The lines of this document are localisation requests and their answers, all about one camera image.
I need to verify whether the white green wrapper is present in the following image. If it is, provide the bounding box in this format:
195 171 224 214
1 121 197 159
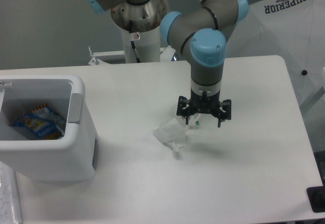
176 113 200 131

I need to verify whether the blue snack wrapper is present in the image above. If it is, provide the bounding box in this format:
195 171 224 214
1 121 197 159
10 103 66 140

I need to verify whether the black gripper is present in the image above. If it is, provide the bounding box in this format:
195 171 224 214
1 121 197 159
176 90 232 127

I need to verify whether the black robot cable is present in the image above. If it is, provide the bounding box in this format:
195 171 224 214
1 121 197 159
128 19 142 63

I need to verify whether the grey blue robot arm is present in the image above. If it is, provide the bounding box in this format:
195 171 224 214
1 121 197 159
87 0 249 122

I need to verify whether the black device at edge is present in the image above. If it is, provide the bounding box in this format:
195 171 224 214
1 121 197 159
307 186 324 213

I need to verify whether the white trash can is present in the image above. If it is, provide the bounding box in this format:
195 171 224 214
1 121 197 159
1 75 98 181

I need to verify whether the white metal base frame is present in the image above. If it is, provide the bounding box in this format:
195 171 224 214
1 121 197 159
88 46 181 66

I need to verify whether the white tissue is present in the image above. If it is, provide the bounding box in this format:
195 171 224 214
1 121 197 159
153 118 186 152

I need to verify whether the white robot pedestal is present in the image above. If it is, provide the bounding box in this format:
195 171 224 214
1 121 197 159
120 27 160 63

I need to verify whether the white superior umbrella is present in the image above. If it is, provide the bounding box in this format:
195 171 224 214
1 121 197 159
227 0 324 104

